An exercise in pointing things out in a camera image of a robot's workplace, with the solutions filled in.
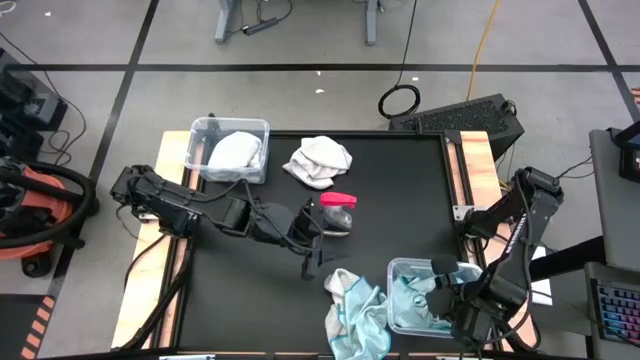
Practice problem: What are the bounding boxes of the white paper sheet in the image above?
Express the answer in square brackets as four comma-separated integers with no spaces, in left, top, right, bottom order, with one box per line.
[528,244,554,306]

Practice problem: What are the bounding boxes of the clear plastic basket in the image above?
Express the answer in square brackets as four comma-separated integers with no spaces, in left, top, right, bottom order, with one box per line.
[184,116,271,185]
[385,257,496,340]

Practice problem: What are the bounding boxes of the black power strip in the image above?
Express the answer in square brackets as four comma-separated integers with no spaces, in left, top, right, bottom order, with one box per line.
[241,17,280,36]

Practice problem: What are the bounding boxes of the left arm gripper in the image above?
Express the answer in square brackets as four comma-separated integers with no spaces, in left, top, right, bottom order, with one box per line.
[247,197,351,281]

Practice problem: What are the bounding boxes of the black frame strut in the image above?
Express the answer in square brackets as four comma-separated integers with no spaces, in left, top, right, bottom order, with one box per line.
[119,234,196,351]

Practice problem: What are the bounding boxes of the black desk beam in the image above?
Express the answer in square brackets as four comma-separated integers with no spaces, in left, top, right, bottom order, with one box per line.
[527,236,606,285]

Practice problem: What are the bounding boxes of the orange vacuum cleaner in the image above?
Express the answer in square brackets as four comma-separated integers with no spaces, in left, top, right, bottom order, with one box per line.
[0,157,99,279]

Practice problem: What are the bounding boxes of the jar with pink lid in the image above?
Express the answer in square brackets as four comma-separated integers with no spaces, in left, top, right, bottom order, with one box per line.
[318,191,358,237]

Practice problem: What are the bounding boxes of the grey desk leg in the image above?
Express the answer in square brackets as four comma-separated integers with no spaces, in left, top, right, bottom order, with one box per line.
[364,0,382,46]
[214,0,239,44]

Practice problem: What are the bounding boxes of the black equipment stack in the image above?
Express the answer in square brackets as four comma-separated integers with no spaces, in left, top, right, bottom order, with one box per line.
[0,47,69,161]

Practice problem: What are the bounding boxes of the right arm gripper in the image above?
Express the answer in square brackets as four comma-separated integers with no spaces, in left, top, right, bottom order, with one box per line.
[425,254,502,347]

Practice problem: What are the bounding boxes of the grey desk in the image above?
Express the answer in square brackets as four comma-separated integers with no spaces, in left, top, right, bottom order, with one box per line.
[584,262,640,360]
[588,128,640,274]

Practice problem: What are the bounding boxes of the black vacuum hose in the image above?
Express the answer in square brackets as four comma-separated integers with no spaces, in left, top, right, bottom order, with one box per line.
[0,159,99,249]

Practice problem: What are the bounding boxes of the black box device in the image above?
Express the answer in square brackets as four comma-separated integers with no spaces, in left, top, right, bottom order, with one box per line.
[617,121,640,184]

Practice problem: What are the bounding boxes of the computer keyboard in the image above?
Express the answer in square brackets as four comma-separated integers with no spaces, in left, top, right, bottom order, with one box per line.
[594,282,640,346]

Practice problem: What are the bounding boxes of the coiled black cable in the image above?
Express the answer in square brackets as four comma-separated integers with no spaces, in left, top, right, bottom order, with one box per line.
[377,0,422,120]

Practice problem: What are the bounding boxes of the yellow cable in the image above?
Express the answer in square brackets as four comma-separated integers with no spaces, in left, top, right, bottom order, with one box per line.
[465,0,503,101]

